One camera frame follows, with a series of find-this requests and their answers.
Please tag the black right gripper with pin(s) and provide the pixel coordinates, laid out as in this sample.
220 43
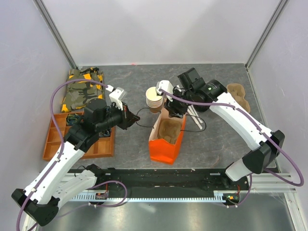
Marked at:
171 107

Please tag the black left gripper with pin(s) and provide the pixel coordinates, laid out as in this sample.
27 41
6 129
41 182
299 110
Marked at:
128 117

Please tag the cardboard cup carrier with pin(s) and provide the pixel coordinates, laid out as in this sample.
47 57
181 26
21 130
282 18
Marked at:
238 93
169 130

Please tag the orange paper bag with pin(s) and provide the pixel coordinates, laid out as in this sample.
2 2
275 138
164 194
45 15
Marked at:
161 150

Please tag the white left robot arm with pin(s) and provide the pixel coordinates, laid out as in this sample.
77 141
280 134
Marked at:
43 198

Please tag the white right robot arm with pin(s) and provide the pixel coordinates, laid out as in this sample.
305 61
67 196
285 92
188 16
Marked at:
264 144

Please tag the white wrapped straw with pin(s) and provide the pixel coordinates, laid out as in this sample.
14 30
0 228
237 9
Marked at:
192 114

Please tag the stack of paper cups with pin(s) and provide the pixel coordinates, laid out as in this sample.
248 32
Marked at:
154 101

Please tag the orange wooden compartment tray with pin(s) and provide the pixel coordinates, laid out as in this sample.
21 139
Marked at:
104 147

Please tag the camouflage folded cloth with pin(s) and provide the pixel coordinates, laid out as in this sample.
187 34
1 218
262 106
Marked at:
80 93

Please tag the green blue coiled belt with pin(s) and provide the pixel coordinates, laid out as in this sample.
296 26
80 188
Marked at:
72 119

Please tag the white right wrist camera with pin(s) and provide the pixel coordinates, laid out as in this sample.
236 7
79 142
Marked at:
164 87

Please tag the aluminium cable duct rail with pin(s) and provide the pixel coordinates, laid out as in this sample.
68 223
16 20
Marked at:
92 196

